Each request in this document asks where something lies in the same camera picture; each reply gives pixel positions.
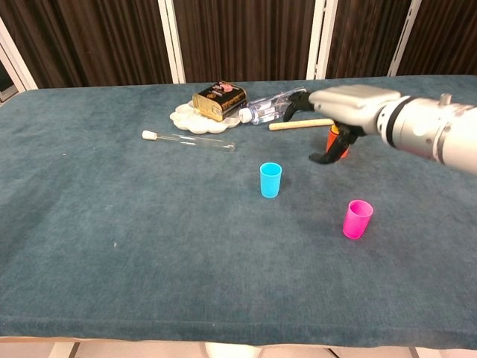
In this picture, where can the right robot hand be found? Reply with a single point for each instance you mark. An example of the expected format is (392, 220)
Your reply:
(346, 102)

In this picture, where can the glass test tube white stopper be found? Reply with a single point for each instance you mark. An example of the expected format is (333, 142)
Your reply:
(186, 140)

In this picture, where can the wooden stick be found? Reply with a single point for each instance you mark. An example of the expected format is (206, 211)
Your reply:
(298, 125)

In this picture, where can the teal table cloth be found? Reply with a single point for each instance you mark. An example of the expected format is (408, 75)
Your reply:
(149, 231)

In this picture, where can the clear plastic water bottle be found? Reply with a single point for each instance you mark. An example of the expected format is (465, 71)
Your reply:
(264, 109)

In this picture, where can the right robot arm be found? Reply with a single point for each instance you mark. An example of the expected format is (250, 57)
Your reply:
(428, 127)

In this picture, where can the white flower-shaped palette dish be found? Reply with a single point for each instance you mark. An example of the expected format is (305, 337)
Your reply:
(194, 122)

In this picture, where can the pink plastic cup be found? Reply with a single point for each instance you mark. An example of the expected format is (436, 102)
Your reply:
(357, 222)

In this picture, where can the dark brown partition panel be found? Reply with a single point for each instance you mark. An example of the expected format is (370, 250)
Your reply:
(242, 37)
(361, 37)
(93, 37)
(447, 37)

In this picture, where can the orange plastic cup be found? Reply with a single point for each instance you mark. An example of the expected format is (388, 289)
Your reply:
(330, 142)

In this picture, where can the light blue plastic cup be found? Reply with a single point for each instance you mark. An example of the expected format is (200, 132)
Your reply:
(270, 182)

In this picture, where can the black and gold tin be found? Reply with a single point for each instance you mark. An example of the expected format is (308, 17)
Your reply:
(220, 100)

